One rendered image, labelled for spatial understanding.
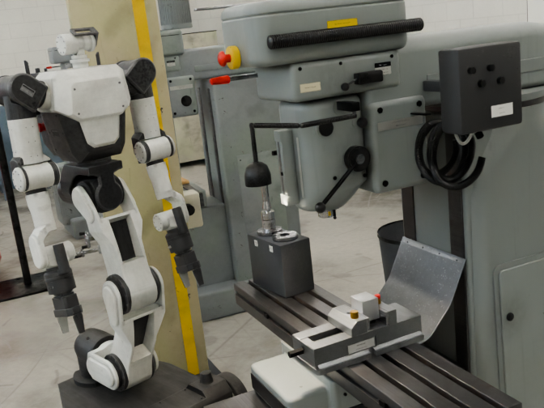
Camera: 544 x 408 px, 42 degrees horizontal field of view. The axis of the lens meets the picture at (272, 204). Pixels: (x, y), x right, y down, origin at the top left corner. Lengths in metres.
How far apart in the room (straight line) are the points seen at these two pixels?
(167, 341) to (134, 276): 1.49
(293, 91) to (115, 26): 1.85
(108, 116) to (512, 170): 1.28
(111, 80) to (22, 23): 8.45
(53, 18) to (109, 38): 7.34
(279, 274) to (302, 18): 0.93
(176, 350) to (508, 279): 2.16
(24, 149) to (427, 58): 1.25
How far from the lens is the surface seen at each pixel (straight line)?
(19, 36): 10.81
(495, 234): 2.18
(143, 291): 2.43
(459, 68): 1.79
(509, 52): 1.89
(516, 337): 2.33
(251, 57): 1.81
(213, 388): 2.61
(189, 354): 3.95
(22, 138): 2.33
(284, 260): 2.35
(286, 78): 1.85
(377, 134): 1.96
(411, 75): 2.02
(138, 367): 2.64
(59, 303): 2.38
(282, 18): 1.80
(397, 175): 2.01
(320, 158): 1.90
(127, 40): 3.57
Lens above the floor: 1.82
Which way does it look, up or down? 14 degrees down
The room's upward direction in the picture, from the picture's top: 7 degrees counter-clockwise
